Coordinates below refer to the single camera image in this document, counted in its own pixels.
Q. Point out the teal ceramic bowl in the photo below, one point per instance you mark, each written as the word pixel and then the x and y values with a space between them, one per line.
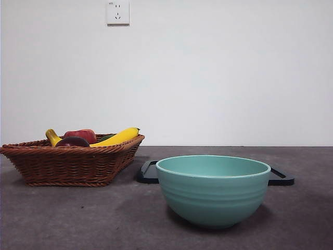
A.
pixel 213 198

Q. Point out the dark red plum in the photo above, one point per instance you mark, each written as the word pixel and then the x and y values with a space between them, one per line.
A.
pixel 72 142

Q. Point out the yellow banana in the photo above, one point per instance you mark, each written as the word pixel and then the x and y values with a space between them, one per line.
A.
pixel 117 137

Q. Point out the black rectangular tray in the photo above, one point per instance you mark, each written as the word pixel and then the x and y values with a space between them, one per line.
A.
pixel 145 179

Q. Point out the green vegetable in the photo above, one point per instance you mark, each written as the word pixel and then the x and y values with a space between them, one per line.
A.
pixel 106 137

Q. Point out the red fruit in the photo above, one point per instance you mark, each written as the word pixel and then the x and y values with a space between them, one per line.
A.
pixel 83 134

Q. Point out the brown wicker basket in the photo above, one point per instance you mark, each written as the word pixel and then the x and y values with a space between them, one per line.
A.
pixel 65 166

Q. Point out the white wall socket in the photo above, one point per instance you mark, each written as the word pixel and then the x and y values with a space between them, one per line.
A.
pixel 118 13

